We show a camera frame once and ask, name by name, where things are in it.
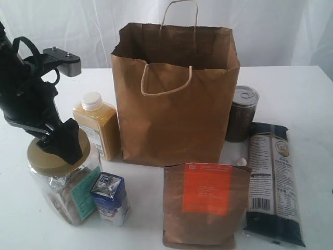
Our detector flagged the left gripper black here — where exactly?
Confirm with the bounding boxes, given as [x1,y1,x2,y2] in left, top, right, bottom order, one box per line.
[1,46,83,165]

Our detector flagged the clear jar gold lid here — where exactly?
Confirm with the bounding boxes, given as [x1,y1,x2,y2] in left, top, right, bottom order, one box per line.
[27,129,101,226]

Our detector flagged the yellow millet plastic bottle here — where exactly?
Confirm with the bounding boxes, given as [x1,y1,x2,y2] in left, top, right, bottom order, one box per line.
[73,92,121,160]

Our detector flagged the brown paper shopping bag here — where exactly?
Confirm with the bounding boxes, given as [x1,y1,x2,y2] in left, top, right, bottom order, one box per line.
[110,0,240,167]

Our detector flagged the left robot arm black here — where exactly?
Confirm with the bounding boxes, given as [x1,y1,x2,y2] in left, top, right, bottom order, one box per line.
[1,26,83,165]

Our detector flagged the blue white milk carton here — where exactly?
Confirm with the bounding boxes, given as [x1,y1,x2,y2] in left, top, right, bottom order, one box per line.
[90,172,130,227]

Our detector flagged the brown pouch orange label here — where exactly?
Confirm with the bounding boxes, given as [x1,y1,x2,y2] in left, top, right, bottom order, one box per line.
[162,162,251,249]

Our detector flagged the clear can dark grains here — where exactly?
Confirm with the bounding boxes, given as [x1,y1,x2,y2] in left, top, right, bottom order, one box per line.
[225,85,260,143]

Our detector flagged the dark noodle packet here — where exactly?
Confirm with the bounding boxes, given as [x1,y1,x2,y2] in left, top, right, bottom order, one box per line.
[245,122,305,247]

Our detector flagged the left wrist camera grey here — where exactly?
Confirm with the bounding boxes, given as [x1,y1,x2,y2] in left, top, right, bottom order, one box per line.
[43,47,82,77]

